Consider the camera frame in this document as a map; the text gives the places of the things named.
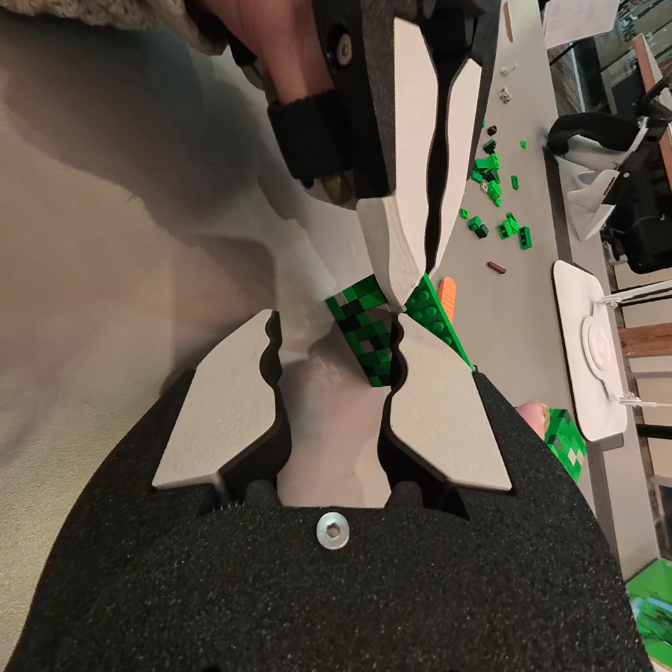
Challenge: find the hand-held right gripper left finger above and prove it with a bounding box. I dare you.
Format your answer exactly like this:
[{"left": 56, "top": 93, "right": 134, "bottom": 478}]
[{"left": 152, "top": 310, "right": 292, "bottom": 492}]

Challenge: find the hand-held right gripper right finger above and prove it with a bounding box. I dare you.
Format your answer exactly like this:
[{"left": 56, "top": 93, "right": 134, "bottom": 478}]
[{"left": 385, "top": 313, "right": 513, "bottom": 494}]

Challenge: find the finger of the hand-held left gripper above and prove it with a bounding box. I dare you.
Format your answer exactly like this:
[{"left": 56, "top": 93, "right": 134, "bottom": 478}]
[
  {"left": 426, "top": 59, "right": 484, "bottom": 280},
  {"left": 357, "top": 18, "right": 440, "bottom": 314}
]

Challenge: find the green checkered lego build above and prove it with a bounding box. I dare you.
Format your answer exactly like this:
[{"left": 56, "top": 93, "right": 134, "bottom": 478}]
[{"left": 325, "top": 273, "right": 473, "bottom": 389}]

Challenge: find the person's left forearm beige sleeve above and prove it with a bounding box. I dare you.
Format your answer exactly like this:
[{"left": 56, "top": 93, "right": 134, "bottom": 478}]
[{"left": 0, "top": 0, "right": 228, "bottom": 56}]

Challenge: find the pile of green lego pieces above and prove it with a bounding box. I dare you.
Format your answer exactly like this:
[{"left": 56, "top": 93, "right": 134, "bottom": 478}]
[{"left": 459, "top": 138, "right": 536, "bottom": 252}]

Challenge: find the green pixel lego block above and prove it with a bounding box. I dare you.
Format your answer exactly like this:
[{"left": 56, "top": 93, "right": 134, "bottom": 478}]
[{"left": 543, "top": 409, "right": 587, "bottom": 483}]

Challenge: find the green lego box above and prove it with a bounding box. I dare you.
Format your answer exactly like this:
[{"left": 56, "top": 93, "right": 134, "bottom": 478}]
[{"left": 626, "top": 558, "right": 672, "bottom": 672}]

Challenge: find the person's right hand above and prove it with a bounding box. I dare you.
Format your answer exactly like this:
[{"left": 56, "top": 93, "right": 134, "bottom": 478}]
[{"left": 517, "top": 401, "right": 550, "bottom": 442}]

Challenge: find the person's left hand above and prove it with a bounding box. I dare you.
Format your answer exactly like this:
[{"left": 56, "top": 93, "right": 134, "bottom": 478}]
[{"left": 194, "top": 0, "right": 338, "bottom": 105}]

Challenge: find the black and white headset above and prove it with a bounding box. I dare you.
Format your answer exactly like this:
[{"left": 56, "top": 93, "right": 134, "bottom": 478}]
[{"left": 545, "top": 112, "right": 644, "bottom": 159}]

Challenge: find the orange brick separator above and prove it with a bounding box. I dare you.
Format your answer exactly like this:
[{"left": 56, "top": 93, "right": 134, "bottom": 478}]
[{"left": 438, "top": 276, "right": 458, "bottom": 322}]

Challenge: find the white plastic stand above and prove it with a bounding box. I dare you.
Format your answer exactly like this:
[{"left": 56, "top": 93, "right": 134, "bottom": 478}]
[{"left": 566, "top": 168, "right": 627, "bottom": 241}]

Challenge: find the white paper sheet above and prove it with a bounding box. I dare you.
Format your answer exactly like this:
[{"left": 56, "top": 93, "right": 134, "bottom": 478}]
[{"left": 542, "top": 0, "right": 618, "bottom": 49}]

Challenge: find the clear acrylic stand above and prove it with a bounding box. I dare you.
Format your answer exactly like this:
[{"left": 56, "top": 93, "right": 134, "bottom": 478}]
[{"left": 580, "top": 293, "right": 640, "bottom": 408}]

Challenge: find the black office chair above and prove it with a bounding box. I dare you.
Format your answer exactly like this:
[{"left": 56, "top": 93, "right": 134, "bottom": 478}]
[{"left": 601, "top": 79, "right": 672, "bottom": 275}]

